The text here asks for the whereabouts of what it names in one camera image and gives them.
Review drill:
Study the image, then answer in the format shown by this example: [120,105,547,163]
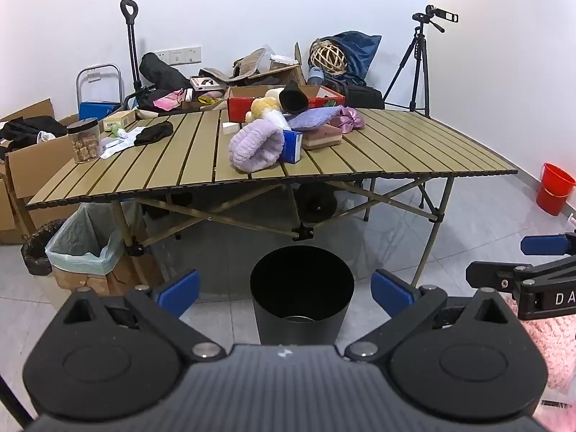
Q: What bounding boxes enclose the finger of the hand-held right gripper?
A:
[521,231,576,257]
[465,256,576,291]

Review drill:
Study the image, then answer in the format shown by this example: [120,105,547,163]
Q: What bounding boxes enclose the tan slatted folding table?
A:
[24,107,519,288]

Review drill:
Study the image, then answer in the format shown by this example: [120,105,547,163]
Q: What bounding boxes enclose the red plastic bucket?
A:
[535,162,576,216]

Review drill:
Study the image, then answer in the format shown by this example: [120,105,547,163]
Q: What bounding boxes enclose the dark blue velvet bag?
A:
[310,31,383,87]

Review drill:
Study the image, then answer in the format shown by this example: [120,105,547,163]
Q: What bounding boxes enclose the person's pink fleece clothing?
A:
[501,294,576,408]

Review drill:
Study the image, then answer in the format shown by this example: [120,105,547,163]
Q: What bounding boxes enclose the black sock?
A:
[133,120,174,147]

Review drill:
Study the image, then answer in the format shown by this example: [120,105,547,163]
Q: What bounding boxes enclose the black trash bin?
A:
[249,246,355,346]

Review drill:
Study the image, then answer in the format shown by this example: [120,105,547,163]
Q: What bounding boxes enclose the pink layered sponge block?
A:
[301,123,343,150]

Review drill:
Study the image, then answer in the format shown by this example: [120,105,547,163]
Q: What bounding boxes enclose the red cardboard box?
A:
[226,85,346,123]

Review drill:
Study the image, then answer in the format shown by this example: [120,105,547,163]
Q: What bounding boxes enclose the black camera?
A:
[412,4,460,33]

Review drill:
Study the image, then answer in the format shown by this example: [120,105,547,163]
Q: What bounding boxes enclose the blue box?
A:
[80,101,120,121]

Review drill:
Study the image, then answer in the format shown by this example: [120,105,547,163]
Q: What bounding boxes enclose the black camera tripod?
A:
[382,20,433,118]

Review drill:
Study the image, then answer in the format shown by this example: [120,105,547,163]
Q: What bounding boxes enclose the white paper sheet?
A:
[98,126,145,159]

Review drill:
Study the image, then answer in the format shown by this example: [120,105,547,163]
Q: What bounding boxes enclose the black garbage bag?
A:
[21,219,68,276]

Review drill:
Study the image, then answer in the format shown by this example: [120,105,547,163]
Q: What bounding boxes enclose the yellow white plush toy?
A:
[244,96,289,130]

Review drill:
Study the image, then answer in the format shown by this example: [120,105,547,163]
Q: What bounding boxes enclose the black suitcase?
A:
[323,78,386,110]

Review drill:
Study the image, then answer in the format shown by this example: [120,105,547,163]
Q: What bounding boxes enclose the blue white carton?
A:
[280,129,305,164]

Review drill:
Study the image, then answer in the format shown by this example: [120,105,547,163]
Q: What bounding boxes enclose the black wagon pull handle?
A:
[120,0,144,93]

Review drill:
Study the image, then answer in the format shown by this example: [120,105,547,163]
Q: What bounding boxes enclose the black wagon wheel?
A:
[297,184,338,224]

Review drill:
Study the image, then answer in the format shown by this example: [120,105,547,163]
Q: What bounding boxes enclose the white box with black print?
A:
[189,76,226,91]

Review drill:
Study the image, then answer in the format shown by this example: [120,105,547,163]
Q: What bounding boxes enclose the wicker ball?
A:
[310,40,347,75]

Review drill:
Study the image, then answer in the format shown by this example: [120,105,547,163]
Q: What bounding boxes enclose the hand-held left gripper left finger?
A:
[58,269,226,363]

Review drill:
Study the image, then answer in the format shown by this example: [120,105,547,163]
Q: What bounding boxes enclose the cardboard box with green liner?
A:
[45,202,136,297]

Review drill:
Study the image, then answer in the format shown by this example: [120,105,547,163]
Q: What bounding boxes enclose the clear snack jar black lid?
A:
[67,117,101,165]

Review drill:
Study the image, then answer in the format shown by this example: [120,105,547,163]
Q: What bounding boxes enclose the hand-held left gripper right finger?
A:
[344,269,519,364]

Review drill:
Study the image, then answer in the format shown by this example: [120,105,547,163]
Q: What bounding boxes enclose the torn brown cardboard box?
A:
[245,42,307,87]

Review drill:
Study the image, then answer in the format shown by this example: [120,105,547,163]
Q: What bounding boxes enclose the pink satin cloth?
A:
[330,105,366,135]

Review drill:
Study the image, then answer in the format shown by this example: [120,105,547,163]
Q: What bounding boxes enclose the purple fuzzy knit hat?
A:
[229,119,285,173]

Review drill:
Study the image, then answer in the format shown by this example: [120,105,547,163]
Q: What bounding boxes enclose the grey felt slippers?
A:
[199,48,267,82]

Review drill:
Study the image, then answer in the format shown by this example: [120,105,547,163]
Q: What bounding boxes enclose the small pale yellow carton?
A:
[103,109,137,132]

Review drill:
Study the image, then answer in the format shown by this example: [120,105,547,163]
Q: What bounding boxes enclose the black fabric bag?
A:
[138,52,193,91]

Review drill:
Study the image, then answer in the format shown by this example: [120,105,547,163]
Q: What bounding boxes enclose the lavender woven pouch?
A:
[287,107,345,130]

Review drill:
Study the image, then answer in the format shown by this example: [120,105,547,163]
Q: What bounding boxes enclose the open brown cardboard box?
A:
[5,132,79,244]
[0,98,59,124]

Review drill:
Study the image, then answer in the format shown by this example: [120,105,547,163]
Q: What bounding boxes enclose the pink plastic packet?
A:
[153,90,186,112]

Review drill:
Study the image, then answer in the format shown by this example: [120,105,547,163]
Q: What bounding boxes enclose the white wall outlet panel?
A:
[155,46,202,65]

